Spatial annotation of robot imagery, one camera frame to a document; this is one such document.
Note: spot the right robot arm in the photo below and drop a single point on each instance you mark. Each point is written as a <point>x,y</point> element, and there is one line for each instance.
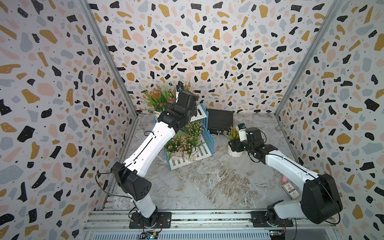
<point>320,199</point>

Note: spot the red flower pot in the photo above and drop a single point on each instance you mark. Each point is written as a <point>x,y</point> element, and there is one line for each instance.
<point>187,86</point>
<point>158,99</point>

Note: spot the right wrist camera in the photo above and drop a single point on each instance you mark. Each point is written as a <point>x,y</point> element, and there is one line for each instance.
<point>241,128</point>

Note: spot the small printed card box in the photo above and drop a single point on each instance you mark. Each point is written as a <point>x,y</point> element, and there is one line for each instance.
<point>291,190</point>

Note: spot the orange flower pot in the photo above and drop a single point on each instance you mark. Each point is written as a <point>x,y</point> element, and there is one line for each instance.
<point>235,148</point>

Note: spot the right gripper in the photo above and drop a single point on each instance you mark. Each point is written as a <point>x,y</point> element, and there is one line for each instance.
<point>233,145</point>

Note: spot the blue white two-tier rack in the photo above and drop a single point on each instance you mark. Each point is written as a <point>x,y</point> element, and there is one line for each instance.
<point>205,151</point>

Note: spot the pink toy microphone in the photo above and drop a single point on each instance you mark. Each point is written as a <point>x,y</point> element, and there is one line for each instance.
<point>284,179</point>

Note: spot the right aluminium corner post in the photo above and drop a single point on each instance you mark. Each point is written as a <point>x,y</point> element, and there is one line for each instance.
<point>331,14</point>

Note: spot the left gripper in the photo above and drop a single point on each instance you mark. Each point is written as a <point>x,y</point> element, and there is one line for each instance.
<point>195,109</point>

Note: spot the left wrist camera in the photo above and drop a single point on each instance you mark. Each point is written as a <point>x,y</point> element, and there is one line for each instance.
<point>180,87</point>

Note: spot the black ribbed carrying case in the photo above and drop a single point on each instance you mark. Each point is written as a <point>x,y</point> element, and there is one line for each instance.
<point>219,121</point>

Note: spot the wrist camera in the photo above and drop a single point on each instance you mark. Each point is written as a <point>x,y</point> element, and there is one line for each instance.
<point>241,128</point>
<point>180,87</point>

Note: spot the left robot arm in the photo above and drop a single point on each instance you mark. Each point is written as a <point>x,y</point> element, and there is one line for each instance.
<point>130,175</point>

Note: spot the left aluminium corner post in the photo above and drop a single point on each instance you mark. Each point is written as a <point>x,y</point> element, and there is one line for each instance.
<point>84,5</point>

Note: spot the pink flower pot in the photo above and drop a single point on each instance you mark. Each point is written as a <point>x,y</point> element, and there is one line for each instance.
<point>191,148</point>
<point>193,129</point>
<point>175,147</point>

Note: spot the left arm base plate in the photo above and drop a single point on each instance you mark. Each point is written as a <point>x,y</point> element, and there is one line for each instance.
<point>158,220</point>

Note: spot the aluminium corner post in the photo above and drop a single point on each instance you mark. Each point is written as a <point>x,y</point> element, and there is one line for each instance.
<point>331,14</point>
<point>84,5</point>

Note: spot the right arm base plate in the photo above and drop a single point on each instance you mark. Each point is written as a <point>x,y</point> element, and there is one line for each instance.
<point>261,219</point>

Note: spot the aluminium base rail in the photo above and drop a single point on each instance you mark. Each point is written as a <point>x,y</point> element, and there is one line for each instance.
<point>203,225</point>

